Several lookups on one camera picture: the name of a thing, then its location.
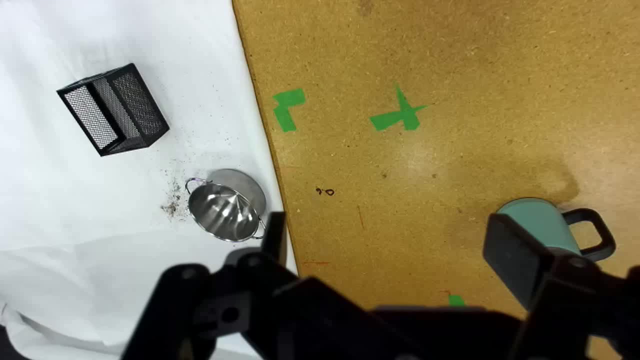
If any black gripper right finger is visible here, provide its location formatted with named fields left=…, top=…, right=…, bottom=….
left=484, top=212, right=602, bottom=315

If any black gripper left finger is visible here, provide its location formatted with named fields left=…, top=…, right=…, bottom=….
left=228, top=209, right=299, bottom=296

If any teal mug with black handle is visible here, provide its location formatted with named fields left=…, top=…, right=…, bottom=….
left=496, top=195, right=617, bottom=264

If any stainless steel bowl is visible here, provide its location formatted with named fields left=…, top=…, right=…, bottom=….
left=183, top=166, right=270, bottom=243

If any L-shaped green tape mark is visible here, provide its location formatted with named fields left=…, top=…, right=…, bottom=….
left=270, top=86, right=307, bottom=133

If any cross-shaped green tape mark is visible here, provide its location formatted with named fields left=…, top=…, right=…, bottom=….
left=368, top=82, right=427, bottom=133

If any black mesh box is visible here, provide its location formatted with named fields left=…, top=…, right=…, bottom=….
left=55, top=61, right=172, bottom=158

